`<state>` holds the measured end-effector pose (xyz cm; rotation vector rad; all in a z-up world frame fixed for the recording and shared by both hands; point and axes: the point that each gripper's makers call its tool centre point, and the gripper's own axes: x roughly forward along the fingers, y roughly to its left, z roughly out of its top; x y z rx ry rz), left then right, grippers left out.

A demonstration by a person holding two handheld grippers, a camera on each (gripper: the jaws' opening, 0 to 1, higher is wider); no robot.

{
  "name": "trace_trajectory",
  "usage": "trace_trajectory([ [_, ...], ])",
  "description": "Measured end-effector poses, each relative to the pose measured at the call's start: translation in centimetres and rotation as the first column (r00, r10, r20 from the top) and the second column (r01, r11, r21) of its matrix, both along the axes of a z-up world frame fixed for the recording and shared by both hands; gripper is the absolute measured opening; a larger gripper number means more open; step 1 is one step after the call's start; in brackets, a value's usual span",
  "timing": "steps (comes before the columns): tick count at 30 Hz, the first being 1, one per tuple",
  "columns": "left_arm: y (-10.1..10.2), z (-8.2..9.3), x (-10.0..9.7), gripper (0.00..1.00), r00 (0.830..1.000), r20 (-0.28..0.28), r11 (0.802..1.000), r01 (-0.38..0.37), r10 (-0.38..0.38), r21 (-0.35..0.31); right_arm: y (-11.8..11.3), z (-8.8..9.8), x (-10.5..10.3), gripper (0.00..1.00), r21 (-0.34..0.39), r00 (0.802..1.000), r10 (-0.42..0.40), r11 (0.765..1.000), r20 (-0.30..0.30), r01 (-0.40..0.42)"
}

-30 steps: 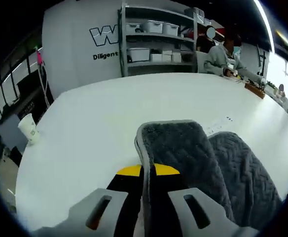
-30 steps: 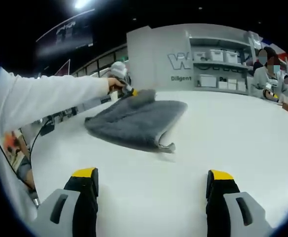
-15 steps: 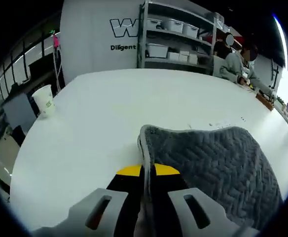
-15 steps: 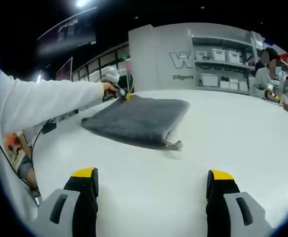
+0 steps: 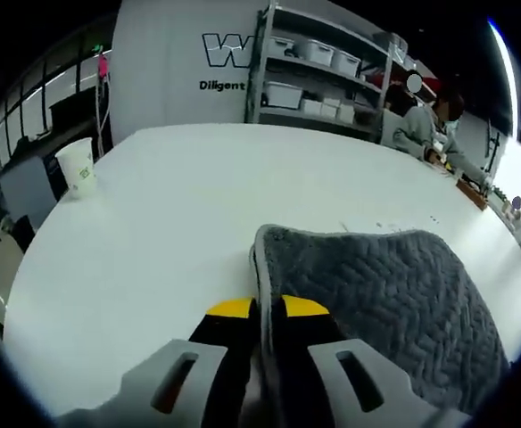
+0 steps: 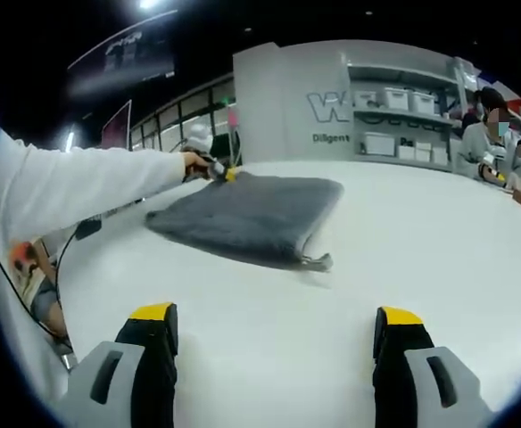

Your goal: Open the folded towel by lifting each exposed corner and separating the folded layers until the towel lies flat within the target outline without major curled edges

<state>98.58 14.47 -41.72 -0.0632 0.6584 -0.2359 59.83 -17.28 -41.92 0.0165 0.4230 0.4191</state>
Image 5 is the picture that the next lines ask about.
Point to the grey quilted towel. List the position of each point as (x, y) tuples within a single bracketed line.
[(376, 285)]

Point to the wooden tray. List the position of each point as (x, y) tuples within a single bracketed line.
[(472, 196)]

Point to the white paper cup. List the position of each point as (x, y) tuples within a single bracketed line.
[(77, 169)]

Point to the grey cabinet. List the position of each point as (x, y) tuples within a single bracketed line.
[(24, 187)]

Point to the group of white storage boxes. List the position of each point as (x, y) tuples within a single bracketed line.
[(283, 96)]

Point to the black monitor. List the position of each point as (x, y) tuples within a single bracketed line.
[(73, 111)]

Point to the grey metal shelving unit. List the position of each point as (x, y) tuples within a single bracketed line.
[(256, 67)]

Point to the pink hanging tag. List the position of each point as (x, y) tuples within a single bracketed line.
[(103, 66)]

